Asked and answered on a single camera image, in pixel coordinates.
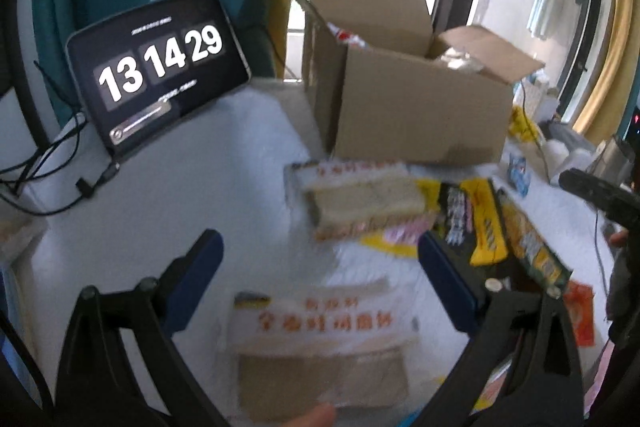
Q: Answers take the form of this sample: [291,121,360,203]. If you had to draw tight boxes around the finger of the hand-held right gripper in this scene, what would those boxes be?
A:
[559,168,640,228]

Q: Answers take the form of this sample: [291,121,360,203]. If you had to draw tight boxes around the small blue white packet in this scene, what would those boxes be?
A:
[506,151,532,198]

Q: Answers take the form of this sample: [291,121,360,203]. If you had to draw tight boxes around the black tablet with clock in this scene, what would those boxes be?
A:
[66,0,252,158]

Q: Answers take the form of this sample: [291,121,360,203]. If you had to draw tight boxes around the yellow green snack packet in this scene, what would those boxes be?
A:
[492,189,573,290]

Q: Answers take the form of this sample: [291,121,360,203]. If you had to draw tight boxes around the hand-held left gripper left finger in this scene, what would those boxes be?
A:
[54,228,225,427]

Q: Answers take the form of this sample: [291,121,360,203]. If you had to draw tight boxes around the red white snack packet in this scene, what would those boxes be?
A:
[327,22,371,50]

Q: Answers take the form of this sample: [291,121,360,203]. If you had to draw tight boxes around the person's left hand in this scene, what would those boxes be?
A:
[280,404,337,427]

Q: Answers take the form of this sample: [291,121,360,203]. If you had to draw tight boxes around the steel thermos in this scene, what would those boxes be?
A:
[587,134,633,188]

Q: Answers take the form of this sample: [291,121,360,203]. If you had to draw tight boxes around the white sandwich packet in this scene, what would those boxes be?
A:
[284,161,441,243]
[227,277,423,425]

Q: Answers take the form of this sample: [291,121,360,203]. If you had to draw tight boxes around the yellow plastic bag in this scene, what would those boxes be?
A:
[510,107,543,142]

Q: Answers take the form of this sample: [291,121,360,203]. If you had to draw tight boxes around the black cables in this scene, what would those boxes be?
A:
[0,62,121,218]

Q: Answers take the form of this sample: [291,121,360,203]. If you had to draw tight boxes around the cardboard box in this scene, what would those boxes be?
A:
[262,0,546,168]

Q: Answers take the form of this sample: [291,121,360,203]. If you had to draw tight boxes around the orange snack packet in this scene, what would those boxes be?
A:
[565,282,596,348]

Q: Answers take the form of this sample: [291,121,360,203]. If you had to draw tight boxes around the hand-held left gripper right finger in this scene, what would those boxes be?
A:
[417,231,586,427]

